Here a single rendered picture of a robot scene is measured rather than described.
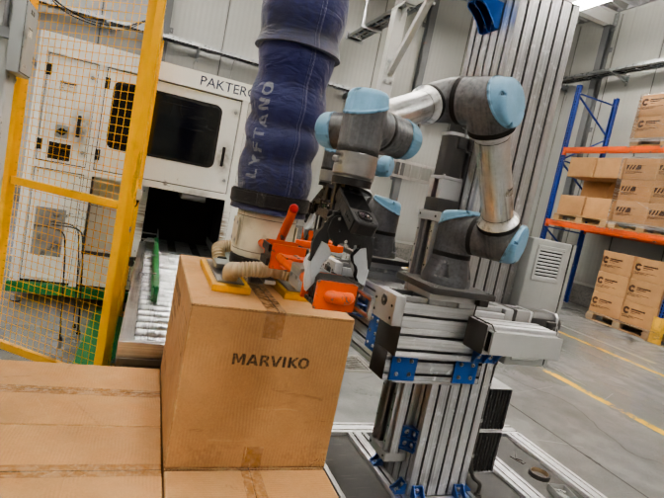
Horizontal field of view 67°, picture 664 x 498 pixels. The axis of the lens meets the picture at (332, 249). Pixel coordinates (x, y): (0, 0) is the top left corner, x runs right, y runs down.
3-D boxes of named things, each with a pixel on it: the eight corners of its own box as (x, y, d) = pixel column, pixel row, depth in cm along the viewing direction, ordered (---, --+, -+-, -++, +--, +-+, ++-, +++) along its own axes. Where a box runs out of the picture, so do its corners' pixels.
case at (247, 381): (160, 367, 171) (179, 253, 166) (273, 373, 185) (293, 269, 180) (163, 469, 115) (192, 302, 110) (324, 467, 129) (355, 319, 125)
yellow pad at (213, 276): (200, 264, 156) (202, 248, 156) (231, 268, 160) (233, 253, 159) (210, 291, 125) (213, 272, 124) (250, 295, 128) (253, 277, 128)
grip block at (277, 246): (258, 260, 123) (263, 237, 123) (295, 266, 127) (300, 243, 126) (265, 267, 116) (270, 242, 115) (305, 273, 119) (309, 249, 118)
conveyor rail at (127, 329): (135, 264, 390) (139, 240, 388) (142, 265, 391) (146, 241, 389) (109, 393, 175) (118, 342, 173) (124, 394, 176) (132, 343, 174)
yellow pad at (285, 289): (258, 272, 163) (261, 257, 162) (288, 276, 166) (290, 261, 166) (284, 299, 131) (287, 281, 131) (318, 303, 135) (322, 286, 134)
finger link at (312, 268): (298, 285, 92) (326, 243, 92) (308, 292, 86) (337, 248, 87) (286, 277, 91) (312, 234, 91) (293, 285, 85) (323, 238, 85)
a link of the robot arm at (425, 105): (434, 73, 134) (307, 105, 101) (471, 73, 127) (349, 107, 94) (434, 117, 138) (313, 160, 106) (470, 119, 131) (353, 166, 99)
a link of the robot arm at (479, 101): (485, 240, 156) (469, 67, 125) (533, 251, 147) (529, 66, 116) (466, 263, 150) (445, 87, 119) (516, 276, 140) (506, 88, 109)
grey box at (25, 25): (17, 77, 220) (26, 8, 217) (31, 80, 222) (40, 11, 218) (4, 69, 201) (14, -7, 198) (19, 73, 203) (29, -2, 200)
